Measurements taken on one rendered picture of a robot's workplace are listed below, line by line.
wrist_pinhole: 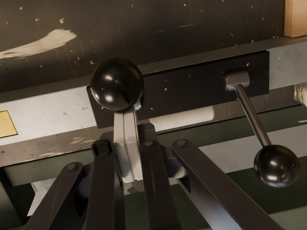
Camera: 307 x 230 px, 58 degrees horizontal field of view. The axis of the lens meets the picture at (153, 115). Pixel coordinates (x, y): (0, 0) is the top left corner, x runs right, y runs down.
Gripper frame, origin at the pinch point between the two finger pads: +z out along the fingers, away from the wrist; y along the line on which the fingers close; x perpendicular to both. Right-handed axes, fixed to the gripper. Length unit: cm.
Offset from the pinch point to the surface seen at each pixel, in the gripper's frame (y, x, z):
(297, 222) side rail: 20.5, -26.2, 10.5
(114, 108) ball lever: -0.5, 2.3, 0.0
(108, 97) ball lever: -0.7, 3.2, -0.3
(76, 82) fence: -5.4, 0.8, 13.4
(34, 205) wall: -214, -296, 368
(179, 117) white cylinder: 5.6, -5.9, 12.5
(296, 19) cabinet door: 20.6, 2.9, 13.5
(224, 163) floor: 65, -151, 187
